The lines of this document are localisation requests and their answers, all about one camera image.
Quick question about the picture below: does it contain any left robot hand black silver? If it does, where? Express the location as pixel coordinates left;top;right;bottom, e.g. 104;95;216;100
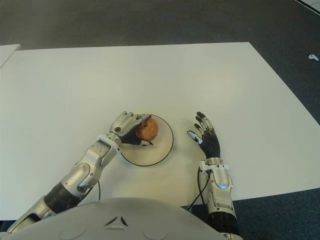
109;111;155;148

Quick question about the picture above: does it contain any right robot hand black silver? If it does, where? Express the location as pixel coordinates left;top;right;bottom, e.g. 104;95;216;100
186;111;222;160

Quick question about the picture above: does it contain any red yellow apple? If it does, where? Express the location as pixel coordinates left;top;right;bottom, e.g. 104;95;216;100
136;117;160;141

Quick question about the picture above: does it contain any white plate black rim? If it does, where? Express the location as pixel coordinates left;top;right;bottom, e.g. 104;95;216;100
120;114;175;167

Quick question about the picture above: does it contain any white robot torso shell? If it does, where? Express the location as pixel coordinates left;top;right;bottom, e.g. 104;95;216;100
7;197;232;240

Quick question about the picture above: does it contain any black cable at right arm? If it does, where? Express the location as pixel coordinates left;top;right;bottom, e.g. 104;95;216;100
187;167;210;211

